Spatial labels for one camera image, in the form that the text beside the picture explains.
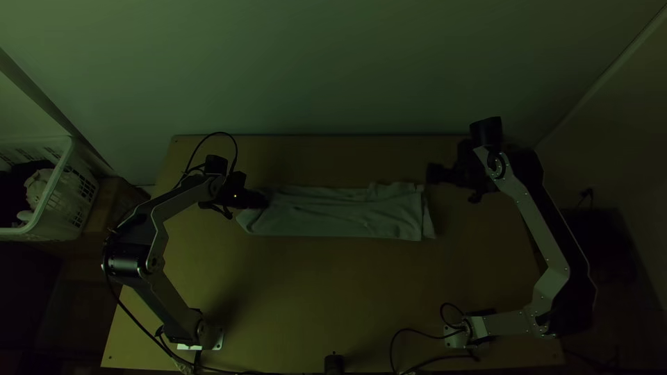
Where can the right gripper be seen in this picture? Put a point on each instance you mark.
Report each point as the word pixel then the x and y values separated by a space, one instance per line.
pixel 442 174

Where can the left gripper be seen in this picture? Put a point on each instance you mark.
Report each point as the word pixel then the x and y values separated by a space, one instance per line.
pixel 255 200

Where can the white t-shirt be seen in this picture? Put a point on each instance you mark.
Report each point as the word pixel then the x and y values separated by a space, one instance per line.
pixel 344 213

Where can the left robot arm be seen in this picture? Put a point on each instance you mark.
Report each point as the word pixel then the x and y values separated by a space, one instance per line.
pixel 151 219

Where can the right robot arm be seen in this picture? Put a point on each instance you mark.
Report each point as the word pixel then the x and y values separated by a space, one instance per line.
pixel 526 203

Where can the white laundry basket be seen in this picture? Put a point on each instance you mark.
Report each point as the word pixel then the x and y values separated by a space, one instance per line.
pixel 68 192

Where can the heap of clothes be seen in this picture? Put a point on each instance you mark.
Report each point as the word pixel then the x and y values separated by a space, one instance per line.
pixel 31 190

